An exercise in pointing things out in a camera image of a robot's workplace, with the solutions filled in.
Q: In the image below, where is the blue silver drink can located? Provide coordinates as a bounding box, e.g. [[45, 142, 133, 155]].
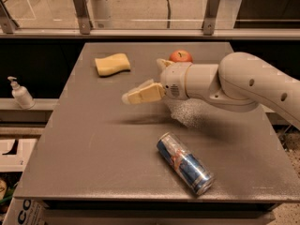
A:
[[157, 132, 215, 195]]

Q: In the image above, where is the white pump dispenser bottle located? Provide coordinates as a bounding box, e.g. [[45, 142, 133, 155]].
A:
[[7, 76, 35, 109]]

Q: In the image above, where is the white cardboard box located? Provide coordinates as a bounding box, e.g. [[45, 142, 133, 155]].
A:
[[2, 198, 47, 225]]

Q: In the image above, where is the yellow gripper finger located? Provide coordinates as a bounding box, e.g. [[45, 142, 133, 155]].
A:
[[122, 80, 166, 105], [157, 58, 173, 70]]

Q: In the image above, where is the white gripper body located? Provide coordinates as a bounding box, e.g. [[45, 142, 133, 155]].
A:
[[160, 62, 191, 99]]

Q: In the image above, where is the white pipe behind glass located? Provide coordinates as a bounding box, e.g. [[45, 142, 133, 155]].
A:
[[90, 0, 112, 29]]

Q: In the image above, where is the yellow sponge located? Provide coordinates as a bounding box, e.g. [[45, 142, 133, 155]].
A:
[[95, 53, 130, 77]]

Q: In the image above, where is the far left metal bracket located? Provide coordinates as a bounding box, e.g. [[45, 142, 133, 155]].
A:
[[0, 0, 16, 34]]

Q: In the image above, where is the metal railing bracket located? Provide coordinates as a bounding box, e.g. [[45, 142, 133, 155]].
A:
[[202, 0, 220, 36], [73, 0, 92, 35]]

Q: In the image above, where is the red apple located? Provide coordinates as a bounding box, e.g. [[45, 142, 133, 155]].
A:
[[169, 50, 193, 62]]

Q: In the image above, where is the left metal railing bracket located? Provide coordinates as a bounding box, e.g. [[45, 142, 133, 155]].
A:
[[73, 0, 92, 35]]

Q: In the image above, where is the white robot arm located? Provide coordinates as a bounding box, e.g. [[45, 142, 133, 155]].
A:
[[122, 52, 300, 128]]

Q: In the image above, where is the right metal railing bracket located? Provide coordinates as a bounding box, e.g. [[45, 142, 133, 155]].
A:
[[202, 0, 220, 36]]

